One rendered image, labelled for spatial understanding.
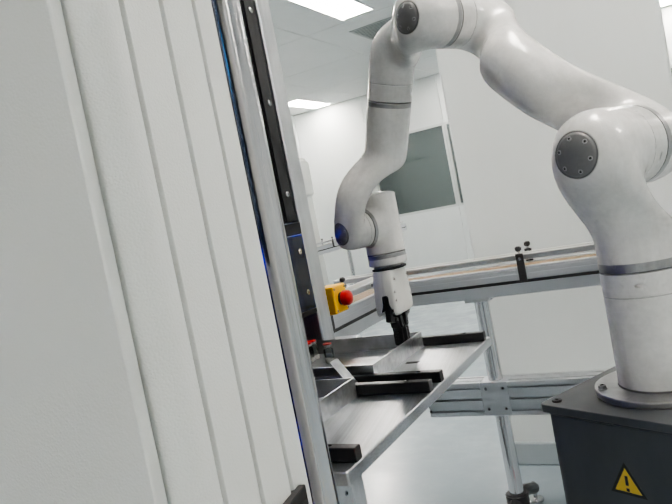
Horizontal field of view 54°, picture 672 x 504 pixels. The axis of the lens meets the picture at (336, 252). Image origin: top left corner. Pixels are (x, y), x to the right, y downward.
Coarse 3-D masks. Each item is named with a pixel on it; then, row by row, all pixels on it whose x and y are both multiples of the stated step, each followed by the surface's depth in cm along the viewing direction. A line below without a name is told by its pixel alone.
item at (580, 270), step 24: (456, 264) 223; (480, 264) 219; (504, 264) 224; (528, 264) 215; (552, 264) 206; (576, 264) 203; (432, 288) 226; (456, 288) 222; (480, 288) 218; (504, 288) 214; (528, 288) 211; (552, 288) 207
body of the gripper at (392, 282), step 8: (376, 272) 139; (384, 272) 138; (392, 272) 138; (400, 272) 141; (376, 280) 139; (384, 280) 138; (392, 280) 138; (400, 280) 140; (376, 288) 139; (384, 288) 138; (392, 288) 137; (400, 288) 140; (408, 288) 144; (376, 296) 139; (392, 296) 137; (400, 296) 139; (408, 296) 143; (376, 304) 139; (384, 304) 139; (392, 304) 137; (400, 304) 139; (408, 304) 143; (384, 312) 140; (400, 312) 139
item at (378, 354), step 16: (368, 336) 153; (384, 336) 151; (416, 336) 145; (320, 352) 160; (336, 352) 158; (352, 352) 155; (368, 352) 151; (384, 352) 148; (400, 352) 136; (320, 368) 130; (352, 368) 127; (368, 368) 125; (384, 368) 129
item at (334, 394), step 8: (320, 384) 121; (328, 384) 120; (336, 384) 119; (344, 384) 114; (352, 384) 117; (320, 392) 121; (328, 392) 120; (336, 392) 112; (344, 392) 114; (352, 392) 116; (320, 400) 107; (328, 400) 109; (336, 400) 111; (344, 400) 113; (328, 408) 109; (336, 408) 111; (328, 416) 108
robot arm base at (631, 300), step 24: (624, 288) 93; (648, 288) 91; (624, 312) 94; (648, 312) 92; (624, 336) 95; (648, 336) 92; (624, 360) 96; (648, 360) 93; (600, 384) 100; (624, 384) 97; (648, 384) 93; (648, 408) 90
